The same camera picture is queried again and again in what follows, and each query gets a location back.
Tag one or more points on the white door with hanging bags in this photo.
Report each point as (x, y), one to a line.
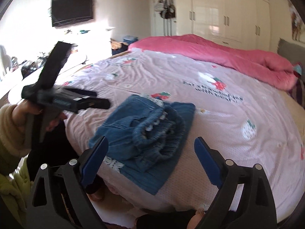
(163, 17)

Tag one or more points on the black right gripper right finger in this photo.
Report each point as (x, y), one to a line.
(244, 198)

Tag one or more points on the blue storage box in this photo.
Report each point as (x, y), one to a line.
(130, 39)

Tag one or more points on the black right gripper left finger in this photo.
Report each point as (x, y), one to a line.
(58, 198)

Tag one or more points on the white cluttered desk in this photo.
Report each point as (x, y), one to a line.
(89, 46)

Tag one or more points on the white wardrobe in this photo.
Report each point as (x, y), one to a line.
(240, 24)

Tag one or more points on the black wall television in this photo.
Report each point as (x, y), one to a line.
(68, 12)

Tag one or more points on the blue denim pants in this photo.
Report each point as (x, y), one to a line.
(146, 138)

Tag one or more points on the pink fluffy blanket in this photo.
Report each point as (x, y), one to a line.
(262, 65)

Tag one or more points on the grey headboard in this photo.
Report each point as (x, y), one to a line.
(292, 52)

